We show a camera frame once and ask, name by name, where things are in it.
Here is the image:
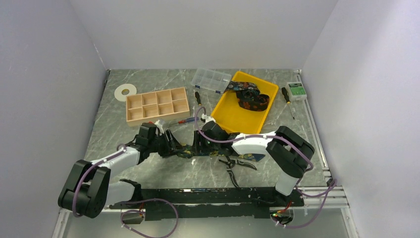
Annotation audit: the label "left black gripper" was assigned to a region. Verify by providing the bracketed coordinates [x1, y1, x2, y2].
[148, 129, 184, 158]

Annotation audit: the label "blue yellow floral tie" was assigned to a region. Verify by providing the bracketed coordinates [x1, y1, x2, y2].
[176, 145, 265, 162]

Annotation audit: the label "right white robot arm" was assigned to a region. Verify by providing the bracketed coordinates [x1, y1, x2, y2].
[197, 121, 315, 206]

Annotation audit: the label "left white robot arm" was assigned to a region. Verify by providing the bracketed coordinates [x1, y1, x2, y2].
[57, 122, 182, 218]

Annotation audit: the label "red blue screwdriver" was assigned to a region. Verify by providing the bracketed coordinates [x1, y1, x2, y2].
[168, 117, 196, 126]

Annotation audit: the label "black pliers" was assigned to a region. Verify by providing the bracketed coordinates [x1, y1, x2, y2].
[218, 156, 258, 189]

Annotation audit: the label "yellow plastic tray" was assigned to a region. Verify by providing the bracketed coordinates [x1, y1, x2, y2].
[211, 71, 279, 134]

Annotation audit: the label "wooden compartment box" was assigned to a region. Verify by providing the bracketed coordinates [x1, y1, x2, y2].
[126, 87, 190, 127]

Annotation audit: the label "black yellow screwdriver left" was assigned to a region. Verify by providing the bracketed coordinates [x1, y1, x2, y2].
[194, 91, 202, 106]

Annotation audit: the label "black yellow screwdriver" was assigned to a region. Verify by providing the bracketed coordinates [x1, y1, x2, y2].
[194, 91, 202, 106]
[281, 87, 295, 120]

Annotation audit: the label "clear plastic organizer box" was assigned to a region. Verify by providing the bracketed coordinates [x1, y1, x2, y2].
[191, 68, 232, 94]

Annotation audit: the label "dark orange floral tie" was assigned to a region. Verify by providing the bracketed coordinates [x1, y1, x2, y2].
[224, 81, 270, 112]

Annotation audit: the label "black yellow screwdriver right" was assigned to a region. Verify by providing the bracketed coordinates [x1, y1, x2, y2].
[281, 87, 295, 120]

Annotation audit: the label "white green electronic box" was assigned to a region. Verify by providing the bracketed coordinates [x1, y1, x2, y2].
[286, 82, 307, 101]

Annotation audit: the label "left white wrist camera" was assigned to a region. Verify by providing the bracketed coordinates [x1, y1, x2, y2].
[154, 119, 166, 133]

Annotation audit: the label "white tape ring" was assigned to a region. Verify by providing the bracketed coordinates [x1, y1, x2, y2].
[114, 83, 138, 102]

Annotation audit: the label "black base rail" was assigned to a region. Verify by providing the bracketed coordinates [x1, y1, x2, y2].
[131, 187, 304, 218]

